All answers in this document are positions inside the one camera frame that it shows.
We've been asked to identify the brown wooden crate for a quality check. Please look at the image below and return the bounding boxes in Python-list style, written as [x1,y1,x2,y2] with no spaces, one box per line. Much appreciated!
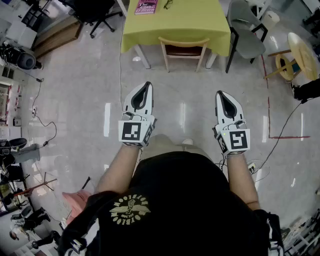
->
[32,16,83,60]

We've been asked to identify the black round device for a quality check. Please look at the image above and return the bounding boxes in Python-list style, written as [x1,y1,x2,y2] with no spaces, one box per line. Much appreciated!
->
[2,41,43,71]

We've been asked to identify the wooden floor stand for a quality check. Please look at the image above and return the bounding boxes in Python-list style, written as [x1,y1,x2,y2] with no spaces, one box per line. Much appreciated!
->
[13,172,58,198]

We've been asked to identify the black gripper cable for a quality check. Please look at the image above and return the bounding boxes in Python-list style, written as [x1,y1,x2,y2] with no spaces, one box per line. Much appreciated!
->
[217,152,229,176]

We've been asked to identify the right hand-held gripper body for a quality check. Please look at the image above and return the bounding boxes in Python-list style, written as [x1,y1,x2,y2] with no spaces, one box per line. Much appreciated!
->
[212,119,251,156]

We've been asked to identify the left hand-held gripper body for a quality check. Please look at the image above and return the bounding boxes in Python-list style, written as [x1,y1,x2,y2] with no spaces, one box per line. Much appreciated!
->
[117,109,158,148]

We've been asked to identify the pink book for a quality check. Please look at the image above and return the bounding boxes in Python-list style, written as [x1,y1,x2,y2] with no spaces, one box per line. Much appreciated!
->
[134,0,158,16]

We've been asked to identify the thin black floor cable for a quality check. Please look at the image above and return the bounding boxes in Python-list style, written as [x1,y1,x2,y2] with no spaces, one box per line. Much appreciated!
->
[24,77,58,151]

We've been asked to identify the person's right forearm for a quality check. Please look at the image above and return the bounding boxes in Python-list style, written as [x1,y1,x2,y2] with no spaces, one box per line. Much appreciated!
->
[226,152,261,211]

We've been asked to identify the wooden chair with brown seat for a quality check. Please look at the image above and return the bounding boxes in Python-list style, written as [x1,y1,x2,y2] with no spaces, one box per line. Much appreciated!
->
[157,36,210,73]

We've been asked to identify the table with yellow cloth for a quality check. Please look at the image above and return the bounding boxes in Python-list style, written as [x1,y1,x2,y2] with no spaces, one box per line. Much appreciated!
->
[120,0,232,70]

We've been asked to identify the black floor cable with adapter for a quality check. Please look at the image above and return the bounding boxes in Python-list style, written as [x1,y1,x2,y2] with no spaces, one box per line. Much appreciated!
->
[247,98,310,173]

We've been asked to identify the grey chair black frame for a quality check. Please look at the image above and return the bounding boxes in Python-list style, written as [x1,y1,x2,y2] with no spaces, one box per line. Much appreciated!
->
[225,0,269,74]

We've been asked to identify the person's black shirt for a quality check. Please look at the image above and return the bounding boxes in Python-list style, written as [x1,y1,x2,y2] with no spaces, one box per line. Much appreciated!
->
[57,151,285,256]

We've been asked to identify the white cylindrical bin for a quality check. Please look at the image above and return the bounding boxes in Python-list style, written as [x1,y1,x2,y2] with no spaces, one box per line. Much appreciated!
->
[261,10,281,30]

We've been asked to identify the round wooden stool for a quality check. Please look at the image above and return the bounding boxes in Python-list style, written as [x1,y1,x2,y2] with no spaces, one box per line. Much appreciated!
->
[263,32,320,82]

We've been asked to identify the white cabinet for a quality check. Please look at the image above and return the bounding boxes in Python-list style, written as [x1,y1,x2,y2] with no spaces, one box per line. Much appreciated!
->
[0,0,38,50]

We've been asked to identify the person's left forearm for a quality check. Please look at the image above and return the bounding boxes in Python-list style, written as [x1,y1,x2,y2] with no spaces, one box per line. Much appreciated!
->
[94,143,143,195]

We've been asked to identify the black office chair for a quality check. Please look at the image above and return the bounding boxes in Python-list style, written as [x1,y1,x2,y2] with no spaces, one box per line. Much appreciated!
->
[58,0,123,39]

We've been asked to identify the person's beige trousers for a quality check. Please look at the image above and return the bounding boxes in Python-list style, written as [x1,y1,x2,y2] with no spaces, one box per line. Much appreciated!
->
[138,134,213,161]

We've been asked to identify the yellow-green tablecloth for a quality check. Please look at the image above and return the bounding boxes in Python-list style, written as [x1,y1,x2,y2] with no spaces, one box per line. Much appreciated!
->
[120,0,232,58]

